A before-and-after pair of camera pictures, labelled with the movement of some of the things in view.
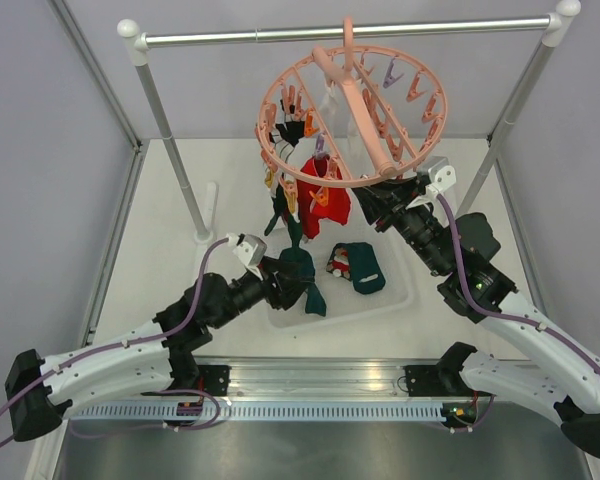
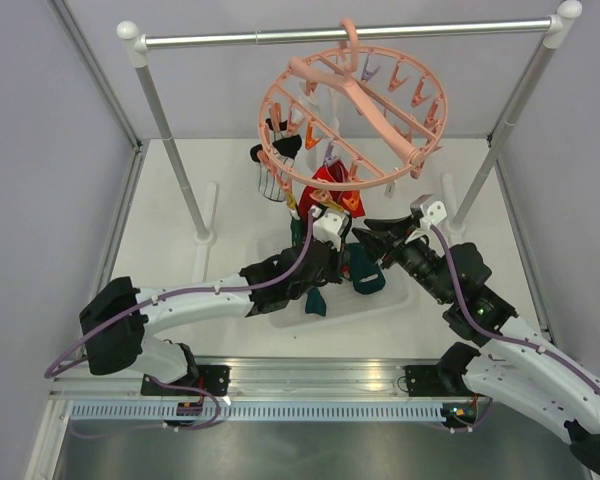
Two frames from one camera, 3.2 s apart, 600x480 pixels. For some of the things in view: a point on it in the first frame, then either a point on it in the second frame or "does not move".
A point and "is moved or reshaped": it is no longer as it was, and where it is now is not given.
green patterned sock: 293,225 is moved or reshaped
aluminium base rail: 319,379 does not move
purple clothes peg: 320,147 to 330,158
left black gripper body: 277,296 to 331,271
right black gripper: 402,190 to 379,243
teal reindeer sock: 359,263 does not move
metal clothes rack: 135,44 does not move
